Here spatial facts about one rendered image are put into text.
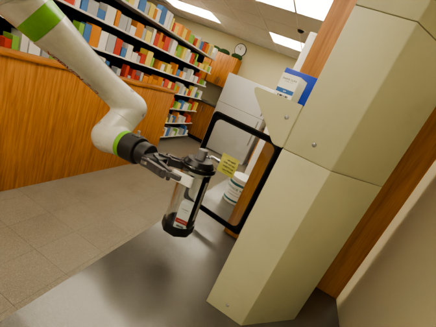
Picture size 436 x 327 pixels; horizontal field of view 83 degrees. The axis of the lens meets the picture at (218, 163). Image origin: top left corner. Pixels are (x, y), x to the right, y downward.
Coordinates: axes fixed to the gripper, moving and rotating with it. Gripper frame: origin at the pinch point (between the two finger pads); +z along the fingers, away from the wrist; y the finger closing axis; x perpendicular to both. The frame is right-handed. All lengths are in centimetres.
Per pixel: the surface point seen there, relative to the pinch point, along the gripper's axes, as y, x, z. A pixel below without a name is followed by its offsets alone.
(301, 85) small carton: 2.9, -32.8, 19.4
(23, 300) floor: 9, 115, -82
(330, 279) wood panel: 31, 26, 52
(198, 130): 484, 77, -238
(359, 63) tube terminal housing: -7.0, -38.4, 29.4
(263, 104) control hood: -7.6, -25.6, 14.4
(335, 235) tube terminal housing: 3.1, -0.8, 41.0
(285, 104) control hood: -7.5, -27.0, 19.0
